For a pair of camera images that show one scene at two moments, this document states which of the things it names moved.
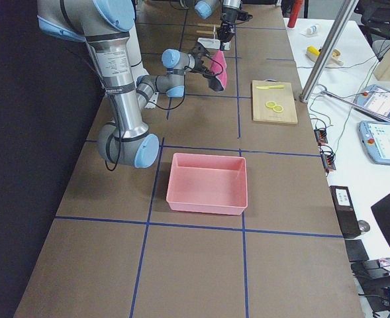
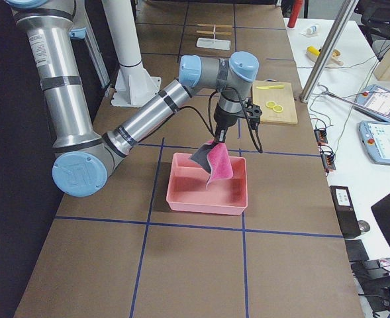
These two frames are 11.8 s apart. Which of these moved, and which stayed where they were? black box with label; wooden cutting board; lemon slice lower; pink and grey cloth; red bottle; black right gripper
Moved: pink and grey cloth; black right gripper
Stayed: wooden cutting board; lemon slice lower; black box with label; red bottle
